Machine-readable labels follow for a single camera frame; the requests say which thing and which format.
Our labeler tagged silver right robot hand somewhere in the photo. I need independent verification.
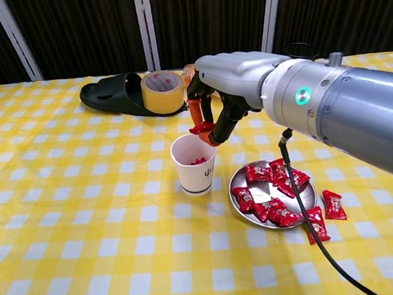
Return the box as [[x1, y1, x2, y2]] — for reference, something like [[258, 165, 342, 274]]
[[183, 48, 299, 150]]

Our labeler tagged white paper cup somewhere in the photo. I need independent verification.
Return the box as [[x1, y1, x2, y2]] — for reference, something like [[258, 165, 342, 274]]
[[169, 132, 221, 199]]

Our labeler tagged round silver metal plate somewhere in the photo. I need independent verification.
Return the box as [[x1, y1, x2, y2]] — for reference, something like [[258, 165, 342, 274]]
[[227, 157, 320, 233]]

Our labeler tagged orange drink plastic bottle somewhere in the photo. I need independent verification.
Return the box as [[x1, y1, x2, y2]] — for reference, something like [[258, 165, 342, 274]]
[[180, 63, 199, 88]]

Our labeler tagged black mesh pen holder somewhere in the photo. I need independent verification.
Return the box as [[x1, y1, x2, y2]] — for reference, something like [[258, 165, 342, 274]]
[[282, 40, 320, 63]]

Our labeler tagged clear packing tape roll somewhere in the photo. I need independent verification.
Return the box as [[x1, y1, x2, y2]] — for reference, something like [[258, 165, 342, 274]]
[[139, 69, 186, 117]]

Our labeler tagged black rubber slipper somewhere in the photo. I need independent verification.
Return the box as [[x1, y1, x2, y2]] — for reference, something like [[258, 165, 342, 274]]
[[77, 68, 190, 122]]

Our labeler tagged yellow white checked tablecloth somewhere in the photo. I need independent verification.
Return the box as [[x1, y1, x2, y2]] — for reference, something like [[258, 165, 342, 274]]
[[0, 51, 393, 295]]

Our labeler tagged white metal frame post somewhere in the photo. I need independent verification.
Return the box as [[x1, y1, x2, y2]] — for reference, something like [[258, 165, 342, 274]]
[[133, 0, 162, 73], [259, 0, 287, 53], [0, 0, 46, 84]]

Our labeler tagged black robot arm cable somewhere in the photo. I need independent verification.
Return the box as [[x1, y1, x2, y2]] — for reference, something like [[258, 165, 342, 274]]
[[278, 124, 371, 295]]

